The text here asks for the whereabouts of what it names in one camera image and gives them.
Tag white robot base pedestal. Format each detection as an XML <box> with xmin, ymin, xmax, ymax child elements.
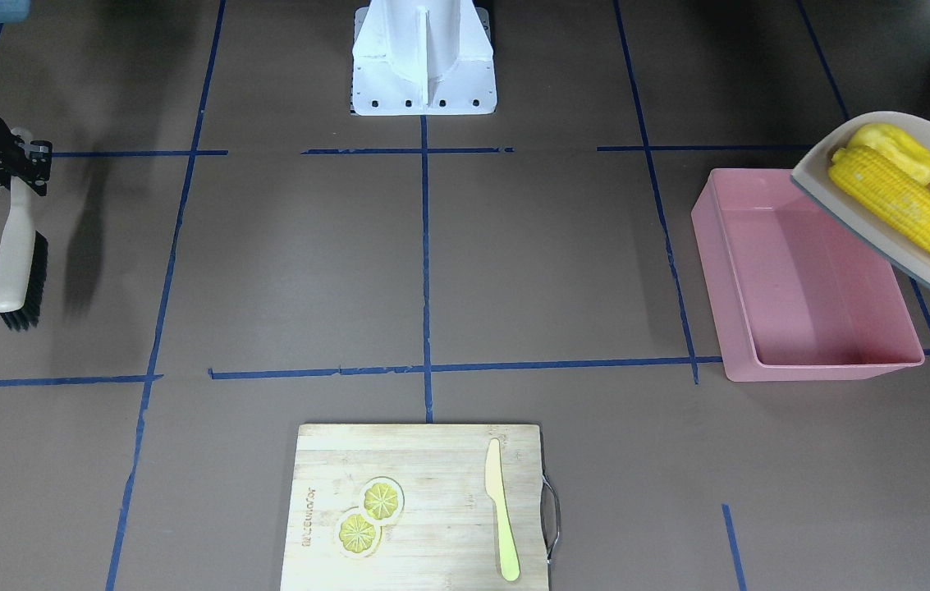
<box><xmin>350</xmin><ymin>1</ymin><xmax>498</xmax><ymax>117</ymax></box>

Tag beige plastic dustpan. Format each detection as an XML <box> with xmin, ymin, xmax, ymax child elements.
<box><xmin>791</xmin><ymin>111</ymin><xmax>930</xmax><ymax>288</ymax></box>

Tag metal cutting board handle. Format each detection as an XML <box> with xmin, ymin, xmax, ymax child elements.
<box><xmin>540</xmin><ymin>472</ymin><xmax>562</xmax><ymax>569</ymax></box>

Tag lemon slice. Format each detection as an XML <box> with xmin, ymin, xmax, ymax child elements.
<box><xmin>333</xmin><ymin>507</ymin><xmax>383</xmax><ymax>560</ymax></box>
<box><xmin>360</xmin><ymin>476</ymin><xmax>405</xmax><ymax>527</ymax></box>

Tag pink plastic bin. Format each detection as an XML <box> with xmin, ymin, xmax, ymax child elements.
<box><xmin>691</xmin><ymin>168</ymin><xmax>925</xmax><ymax>382</ymax></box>

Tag yellow-green plastic knife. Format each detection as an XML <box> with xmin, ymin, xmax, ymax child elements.
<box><xmin>484</xmin><ymin>438</ymin><xmax>521</xmax><ymax>581</ymax></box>

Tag bamboo cutting board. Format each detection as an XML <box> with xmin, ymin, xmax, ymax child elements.
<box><xmin>280</xmin><ymin>424</ymin><xmax>550</xmax><ymax>590</ymax></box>

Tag upper lemon slice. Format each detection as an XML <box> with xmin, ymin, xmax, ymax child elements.
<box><xmin>360</xmin><ymin>476</ymin><xmax>405</xmax><ymax>527</ymax></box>

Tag beige hand brush black bristles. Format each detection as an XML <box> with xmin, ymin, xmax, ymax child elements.
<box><xmin>0</xmin><ymin>127</ymin><xmax>49</xmax><ymax>332</ymax></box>

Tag lower lemon slice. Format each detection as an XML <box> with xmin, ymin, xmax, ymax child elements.
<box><xmin>333</xmin><ymin>507</ymin><xmax>383</xmax><ymax>560</ymax></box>

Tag yellow toy corn cob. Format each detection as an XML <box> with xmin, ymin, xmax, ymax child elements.
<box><xmin>828</xmin><ymin>147</ymin><xmax>930</xmax><ymax>254</ymax></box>

